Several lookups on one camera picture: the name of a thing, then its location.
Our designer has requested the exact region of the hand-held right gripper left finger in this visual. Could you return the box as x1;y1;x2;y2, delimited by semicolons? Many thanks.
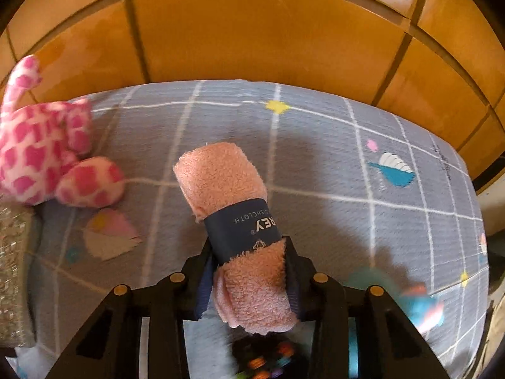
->
47;239;216;379

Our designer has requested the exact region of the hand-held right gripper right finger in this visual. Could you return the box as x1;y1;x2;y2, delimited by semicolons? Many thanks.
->
282;235;450;379

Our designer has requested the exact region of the pink dishcloth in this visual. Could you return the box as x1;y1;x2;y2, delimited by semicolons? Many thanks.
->
173;141;298;334

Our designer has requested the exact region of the blue plush doll pink dress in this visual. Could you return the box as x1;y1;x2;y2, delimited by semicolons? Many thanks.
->
347;268;445;334

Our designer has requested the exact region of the black toy with colourful dots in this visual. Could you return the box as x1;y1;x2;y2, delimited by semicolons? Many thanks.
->
230;334;297;379

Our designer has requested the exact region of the silver glitter pouch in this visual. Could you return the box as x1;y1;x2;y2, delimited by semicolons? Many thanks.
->
0;201;38;348

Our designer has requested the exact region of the pink spotted giraffe plush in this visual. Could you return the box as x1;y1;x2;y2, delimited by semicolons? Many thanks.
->
0;54;126;208

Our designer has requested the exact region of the wooden panelled cabinet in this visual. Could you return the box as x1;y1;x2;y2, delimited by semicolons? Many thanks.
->
0;0;505;190

